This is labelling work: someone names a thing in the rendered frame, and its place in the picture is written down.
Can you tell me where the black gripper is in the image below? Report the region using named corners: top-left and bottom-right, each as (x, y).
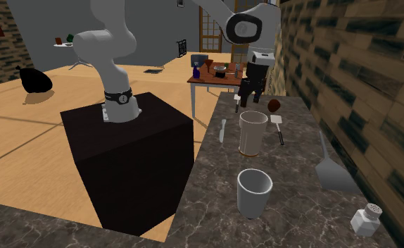
top-left (237, 61), bottom-right (270, 108)

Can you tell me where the red-brown top table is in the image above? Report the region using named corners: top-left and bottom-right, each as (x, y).
top-left (187, 54), bottom-right (255, 120)

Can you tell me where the tall white cup brown base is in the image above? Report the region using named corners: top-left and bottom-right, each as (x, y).
top-left (238, 110), bottom-right (269, 158)

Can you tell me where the silver butter knife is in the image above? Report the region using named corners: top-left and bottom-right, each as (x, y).
top-left (218, 118), bottom-right (227, 144)

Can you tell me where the wooden lattice door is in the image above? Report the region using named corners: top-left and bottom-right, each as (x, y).
top-left (198, 5), bottom-right (223, 54)

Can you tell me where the large grey spatula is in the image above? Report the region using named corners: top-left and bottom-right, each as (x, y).
top-left (314, 130), bottom-right (361, 195)

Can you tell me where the black robot stand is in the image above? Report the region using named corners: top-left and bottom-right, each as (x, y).
top-left (60, 92), bottom-right (195, 237)

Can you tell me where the white salt shaker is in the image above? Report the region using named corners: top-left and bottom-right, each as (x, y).
top-left (349, 202), bottom-right (384, 237)

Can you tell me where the white round side table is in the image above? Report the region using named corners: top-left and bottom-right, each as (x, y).
top-left (53, 33), bottom-right (94, 72)

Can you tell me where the black bag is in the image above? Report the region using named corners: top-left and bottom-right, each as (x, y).
top-left (15, 65), bottom-right (54, 94)

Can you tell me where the white spatula black handle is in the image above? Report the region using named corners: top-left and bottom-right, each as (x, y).
top-left (270, 114), bottom-right (286, 146)

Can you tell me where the black wall vent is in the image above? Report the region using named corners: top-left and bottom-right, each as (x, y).
top-left (177, 39), bottom-right (188, 58)

